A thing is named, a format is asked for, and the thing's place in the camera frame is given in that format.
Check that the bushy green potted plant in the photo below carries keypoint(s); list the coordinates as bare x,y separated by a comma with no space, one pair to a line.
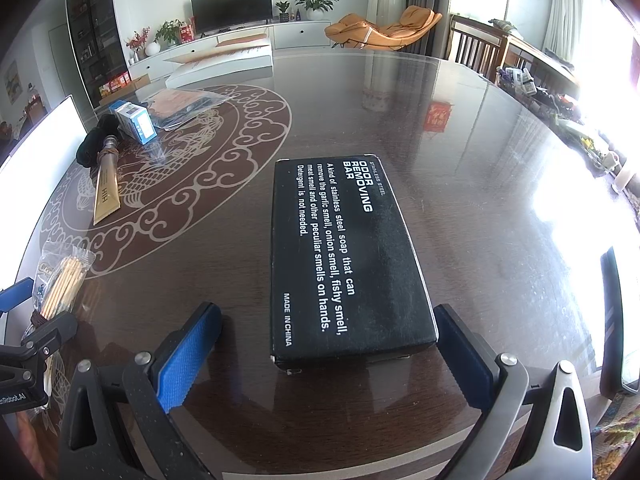
169,31

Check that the black television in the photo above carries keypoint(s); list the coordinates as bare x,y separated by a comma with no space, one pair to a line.
232,6

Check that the white flat cardboard box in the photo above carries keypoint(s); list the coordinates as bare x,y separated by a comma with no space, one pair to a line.
225,60

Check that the large white panel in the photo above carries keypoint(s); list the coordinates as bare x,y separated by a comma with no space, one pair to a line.
45,145

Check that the red gift box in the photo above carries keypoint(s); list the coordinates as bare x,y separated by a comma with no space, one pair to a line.
187,31

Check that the row of cluttered small items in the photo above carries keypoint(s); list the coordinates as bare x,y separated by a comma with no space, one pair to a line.
560,105

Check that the dark glass display cabinet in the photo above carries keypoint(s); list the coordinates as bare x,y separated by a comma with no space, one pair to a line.
95,40

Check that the white curtain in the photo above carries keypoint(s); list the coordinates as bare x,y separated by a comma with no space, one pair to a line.
570,10

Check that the gold cosmetic tube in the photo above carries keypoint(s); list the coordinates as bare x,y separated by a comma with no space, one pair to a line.
106,190

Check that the red flowers in white vase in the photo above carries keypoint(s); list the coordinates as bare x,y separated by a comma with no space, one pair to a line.
142,42

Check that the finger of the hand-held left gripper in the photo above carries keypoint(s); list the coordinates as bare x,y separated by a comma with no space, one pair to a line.
12,296
50,334

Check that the row of red boxes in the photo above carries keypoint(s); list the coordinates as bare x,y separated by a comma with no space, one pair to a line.
114,84

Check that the floral printed cloth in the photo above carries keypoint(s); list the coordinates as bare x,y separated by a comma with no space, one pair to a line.
617,425

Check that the dark wooden chair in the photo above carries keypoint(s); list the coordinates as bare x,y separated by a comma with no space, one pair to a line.
472,42

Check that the black tablet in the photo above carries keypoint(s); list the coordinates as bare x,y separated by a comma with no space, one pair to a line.
617,320

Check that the blue and white cream box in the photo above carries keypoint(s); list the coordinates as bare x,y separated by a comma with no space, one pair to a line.
137,122

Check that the small potted plant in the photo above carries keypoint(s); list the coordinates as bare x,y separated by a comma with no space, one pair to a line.
283,10

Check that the clear plastic bag with orange item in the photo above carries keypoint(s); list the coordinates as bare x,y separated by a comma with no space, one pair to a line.
185,102

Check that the white television cabinet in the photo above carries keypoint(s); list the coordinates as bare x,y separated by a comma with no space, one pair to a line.
300,35

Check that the brown cardboard box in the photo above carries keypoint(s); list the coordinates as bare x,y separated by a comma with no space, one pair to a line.
135,89

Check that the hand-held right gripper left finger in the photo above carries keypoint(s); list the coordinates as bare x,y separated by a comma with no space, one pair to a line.
190,355

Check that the orange rocking chair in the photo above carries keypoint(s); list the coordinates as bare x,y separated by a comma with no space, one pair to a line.
385,29

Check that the framed wall painting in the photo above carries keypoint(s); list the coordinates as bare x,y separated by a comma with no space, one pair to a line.
13,82

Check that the large green potted plant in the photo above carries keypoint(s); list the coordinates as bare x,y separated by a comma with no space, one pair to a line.
316,4

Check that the white candle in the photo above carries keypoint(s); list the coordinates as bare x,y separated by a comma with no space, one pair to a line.
624,181

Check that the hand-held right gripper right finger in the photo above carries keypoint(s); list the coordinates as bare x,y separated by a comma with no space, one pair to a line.
465,357

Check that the cotton swab pack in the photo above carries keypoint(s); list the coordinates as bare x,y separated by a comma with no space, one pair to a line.
62,280

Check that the black printed cardboard box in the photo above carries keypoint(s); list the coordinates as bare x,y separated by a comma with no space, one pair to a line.
345,260

